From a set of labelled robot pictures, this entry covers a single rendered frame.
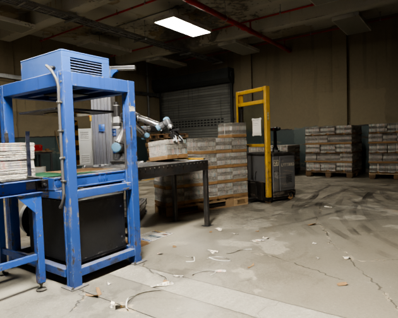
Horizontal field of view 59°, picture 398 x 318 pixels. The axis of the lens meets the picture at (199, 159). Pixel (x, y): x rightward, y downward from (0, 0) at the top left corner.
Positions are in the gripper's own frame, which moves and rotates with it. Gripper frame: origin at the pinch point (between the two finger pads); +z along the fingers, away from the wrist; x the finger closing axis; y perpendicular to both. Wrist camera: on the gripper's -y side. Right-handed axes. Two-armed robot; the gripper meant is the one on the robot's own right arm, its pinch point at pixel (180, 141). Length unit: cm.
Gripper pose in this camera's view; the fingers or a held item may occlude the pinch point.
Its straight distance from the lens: 408.5
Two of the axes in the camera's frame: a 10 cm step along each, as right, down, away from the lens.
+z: 4.8, 8.3, -2.8
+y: -6.4, 5.5, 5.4
